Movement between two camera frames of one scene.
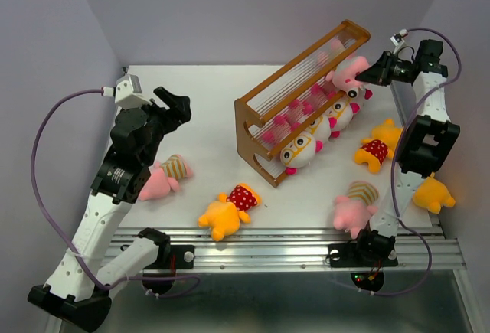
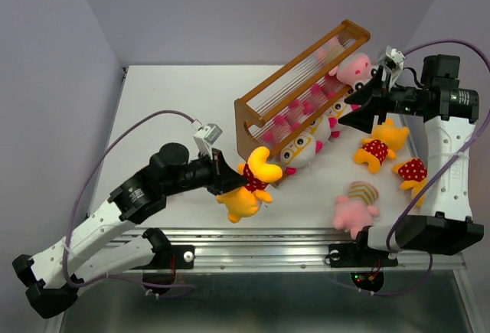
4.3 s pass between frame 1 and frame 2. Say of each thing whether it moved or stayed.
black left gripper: moved
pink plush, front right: stayed
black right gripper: moved
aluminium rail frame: stayed
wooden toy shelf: stayed
